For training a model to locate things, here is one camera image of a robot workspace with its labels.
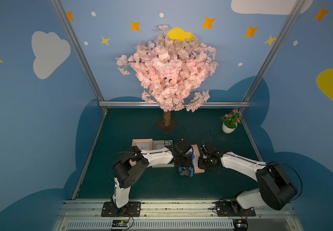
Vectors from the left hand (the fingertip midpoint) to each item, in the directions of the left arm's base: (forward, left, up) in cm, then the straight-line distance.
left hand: (192, 162), depth 88 cm
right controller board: (-31, -23, -6) cm, 39 cm away
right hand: (0, -7, -3) cm, 7 cm away
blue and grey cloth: (-7, +3, +2) cm, 8 cm away
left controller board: (-32, +39, -5) cm, 51 cm away
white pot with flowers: (+28, -29, +7) cm, 41 cm away
